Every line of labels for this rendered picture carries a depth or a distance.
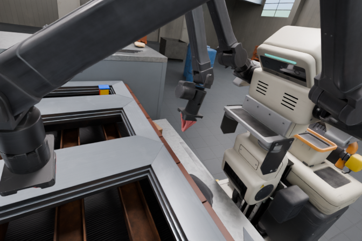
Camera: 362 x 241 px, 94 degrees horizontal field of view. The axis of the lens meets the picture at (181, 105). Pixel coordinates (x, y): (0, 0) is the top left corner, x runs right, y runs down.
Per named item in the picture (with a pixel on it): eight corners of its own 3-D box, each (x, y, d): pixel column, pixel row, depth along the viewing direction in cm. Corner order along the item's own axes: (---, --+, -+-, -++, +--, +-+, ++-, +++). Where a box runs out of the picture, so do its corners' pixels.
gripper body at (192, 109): (202, 120, 74) (209, 105, 71) (183, 118, 68) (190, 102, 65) (194, 112, 79) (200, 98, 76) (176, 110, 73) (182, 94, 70)
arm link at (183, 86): (215, 75, 66) (201, 72, 73) (192, 68, 59) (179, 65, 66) (206, 105, 68) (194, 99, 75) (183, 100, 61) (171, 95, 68)
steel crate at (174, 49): (164, 61, 607) (166, 40, 577) (157, 54, 694) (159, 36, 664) (185, 63, 639) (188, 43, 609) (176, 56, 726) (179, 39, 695)
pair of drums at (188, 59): (198, 73, 524) (204, 43, 485) (217, 89, 423) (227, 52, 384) (175, 72, 498) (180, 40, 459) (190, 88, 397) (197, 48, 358)
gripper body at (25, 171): (0, 199, 26) (-18, 174, 21) (12, 145, 32) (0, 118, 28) (54, 185, 29) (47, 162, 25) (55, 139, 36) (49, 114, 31)
